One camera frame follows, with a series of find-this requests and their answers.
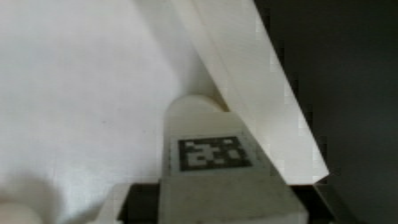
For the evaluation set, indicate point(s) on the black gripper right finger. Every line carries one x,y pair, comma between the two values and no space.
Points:
328,208

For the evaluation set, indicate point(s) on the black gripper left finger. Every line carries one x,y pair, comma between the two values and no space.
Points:
131,206

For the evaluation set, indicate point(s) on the white leg with tag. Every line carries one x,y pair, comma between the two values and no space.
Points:
221,185

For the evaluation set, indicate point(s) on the white square tabletop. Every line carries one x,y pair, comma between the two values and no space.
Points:
102,58

